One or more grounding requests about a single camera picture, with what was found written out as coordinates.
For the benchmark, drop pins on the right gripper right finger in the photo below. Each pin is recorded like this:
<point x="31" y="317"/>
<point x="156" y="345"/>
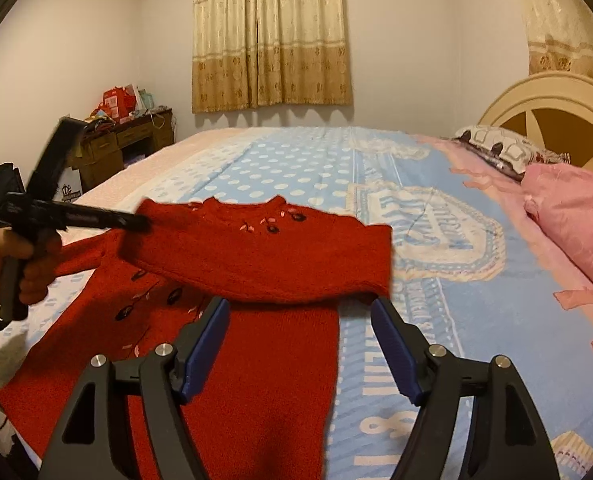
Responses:
<point x="506" y="437"/>

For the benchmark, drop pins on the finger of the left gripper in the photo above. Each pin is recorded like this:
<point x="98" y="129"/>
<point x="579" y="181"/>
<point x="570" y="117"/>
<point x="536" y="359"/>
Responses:
<point x="97" y="218"/>

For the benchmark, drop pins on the red knitted sweater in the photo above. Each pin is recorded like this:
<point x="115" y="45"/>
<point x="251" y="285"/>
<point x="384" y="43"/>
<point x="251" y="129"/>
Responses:
<point x="284" y="270"/>

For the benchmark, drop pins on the person's left hand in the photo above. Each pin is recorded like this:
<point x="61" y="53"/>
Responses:
<point x="40" y="270"/>

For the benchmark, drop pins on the white paper bag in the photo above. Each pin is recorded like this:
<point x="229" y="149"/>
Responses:
<point x="70" y="186"/>

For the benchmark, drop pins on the dark wooden desk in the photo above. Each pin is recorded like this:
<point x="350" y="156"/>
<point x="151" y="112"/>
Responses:
<point x="110" y="148"/>

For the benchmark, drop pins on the red gift bag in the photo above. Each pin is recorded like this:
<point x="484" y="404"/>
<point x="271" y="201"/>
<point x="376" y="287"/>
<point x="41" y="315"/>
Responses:
<point x="119" y="103"/>

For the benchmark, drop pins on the blue pink polka-dot bedsheet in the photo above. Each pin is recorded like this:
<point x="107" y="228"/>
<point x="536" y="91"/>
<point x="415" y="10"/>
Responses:
<point x="470" y="268"/>

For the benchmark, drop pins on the pink folded blanket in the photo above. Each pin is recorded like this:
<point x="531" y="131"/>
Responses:
<point x="559" y="197"/>

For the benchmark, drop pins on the beige window curtain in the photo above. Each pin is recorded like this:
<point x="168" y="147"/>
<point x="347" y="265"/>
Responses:
<point x="256" y="53"/>

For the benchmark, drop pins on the patterned white pillow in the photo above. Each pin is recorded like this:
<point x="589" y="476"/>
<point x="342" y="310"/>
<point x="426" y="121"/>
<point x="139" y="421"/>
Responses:
<point x="507" y="151"/>

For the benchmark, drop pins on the cream wooden headboard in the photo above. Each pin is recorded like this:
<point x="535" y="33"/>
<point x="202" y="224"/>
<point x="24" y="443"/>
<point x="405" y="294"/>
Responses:
<point x="554" y="110"/>

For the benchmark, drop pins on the beige side curtain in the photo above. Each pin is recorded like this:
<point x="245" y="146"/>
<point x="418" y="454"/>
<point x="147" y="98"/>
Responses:
<point x="560" y="36"/>

